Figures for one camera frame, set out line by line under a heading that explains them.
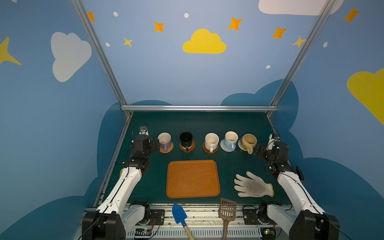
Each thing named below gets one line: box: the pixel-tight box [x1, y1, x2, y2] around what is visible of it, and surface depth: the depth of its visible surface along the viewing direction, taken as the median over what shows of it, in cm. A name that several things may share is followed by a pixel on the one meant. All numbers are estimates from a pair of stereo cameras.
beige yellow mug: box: [241, 133, 257, 155], surface depth 98 cm
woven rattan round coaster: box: [159, 142, 174, 154], surface depth 102 cm
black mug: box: [179, 131, 193, 151], surface depth 97 cm
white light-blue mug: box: [224, 131, 239, 150], surface depth 98 cm
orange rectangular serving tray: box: [166, 160, 221, 199], surface depth 88 cm
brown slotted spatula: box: [218, 197, 237, 240], surface depth 76 cm
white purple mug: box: [157, 132, 172, 152], surface depth 98 cm
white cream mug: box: [204, 132, 220, 153], surface depth 98 cm
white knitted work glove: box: [233, 171, 274, 198], surface depth 86 cm
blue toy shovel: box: [172, 203, 195, 240], surface depth 77 cm
